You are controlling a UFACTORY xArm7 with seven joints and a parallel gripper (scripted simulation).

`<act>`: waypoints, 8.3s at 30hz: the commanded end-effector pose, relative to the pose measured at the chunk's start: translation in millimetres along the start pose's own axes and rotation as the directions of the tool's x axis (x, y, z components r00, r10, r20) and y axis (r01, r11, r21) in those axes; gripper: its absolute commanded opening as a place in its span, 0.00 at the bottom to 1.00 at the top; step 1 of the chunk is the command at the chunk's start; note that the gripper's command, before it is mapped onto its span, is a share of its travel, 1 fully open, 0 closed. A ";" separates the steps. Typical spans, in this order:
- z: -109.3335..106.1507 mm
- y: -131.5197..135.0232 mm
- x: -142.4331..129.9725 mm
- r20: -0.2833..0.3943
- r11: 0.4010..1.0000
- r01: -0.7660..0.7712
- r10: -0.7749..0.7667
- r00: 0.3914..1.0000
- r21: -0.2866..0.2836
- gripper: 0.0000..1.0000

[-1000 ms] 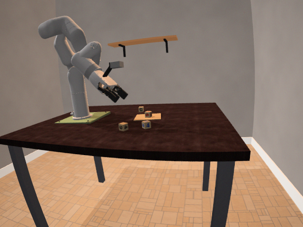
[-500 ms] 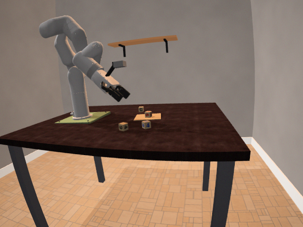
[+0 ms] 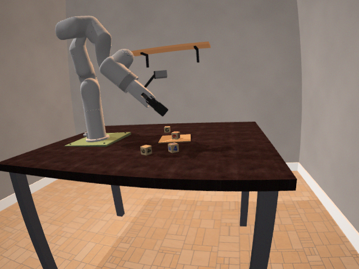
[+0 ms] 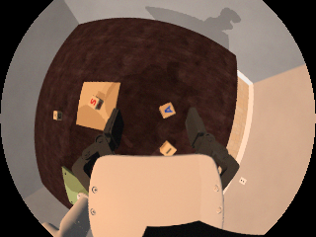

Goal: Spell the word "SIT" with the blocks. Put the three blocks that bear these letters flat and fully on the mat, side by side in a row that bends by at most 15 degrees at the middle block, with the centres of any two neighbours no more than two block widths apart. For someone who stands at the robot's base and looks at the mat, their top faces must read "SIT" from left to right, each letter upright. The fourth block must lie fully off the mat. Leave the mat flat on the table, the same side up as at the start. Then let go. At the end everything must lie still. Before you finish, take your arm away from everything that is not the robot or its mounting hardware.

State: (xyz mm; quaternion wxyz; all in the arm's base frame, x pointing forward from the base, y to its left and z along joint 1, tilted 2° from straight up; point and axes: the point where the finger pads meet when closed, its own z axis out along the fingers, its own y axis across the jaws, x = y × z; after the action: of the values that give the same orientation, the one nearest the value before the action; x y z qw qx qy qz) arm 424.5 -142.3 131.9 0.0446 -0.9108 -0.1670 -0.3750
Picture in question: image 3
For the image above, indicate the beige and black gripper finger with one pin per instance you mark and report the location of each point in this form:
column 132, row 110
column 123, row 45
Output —
column 158, row 107

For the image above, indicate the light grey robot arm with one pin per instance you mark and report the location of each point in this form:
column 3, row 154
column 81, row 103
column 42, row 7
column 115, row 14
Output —
column 114, row 68

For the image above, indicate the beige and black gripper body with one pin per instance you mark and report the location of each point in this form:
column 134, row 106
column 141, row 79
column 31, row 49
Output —
column 136, row 89

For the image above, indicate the orange flat mat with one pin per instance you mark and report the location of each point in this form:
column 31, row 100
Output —
column 168, row 139

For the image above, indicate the orange letter block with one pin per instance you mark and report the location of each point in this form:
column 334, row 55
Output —
column 146, row 150
column 173, row 147
column 167, row 129
column 175, row 135

